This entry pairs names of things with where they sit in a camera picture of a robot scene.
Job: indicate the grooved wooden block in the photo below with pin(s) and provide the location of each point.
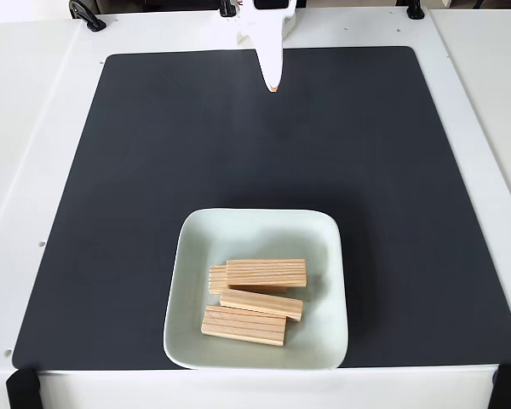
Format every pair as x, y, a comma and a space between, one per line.
242, 326
217, 279
266, 272
262, 303

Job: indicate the pale green square plate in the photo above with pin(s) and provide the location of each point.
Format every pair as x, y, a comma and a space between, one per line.
187, 255

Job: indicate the black table clamp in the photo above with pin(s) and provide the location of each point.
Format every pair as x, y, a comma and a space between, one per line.
415, 10
87, 17

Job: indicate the black table mat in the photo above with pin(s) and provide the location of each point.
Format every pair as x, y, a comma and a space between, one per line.
110, 255

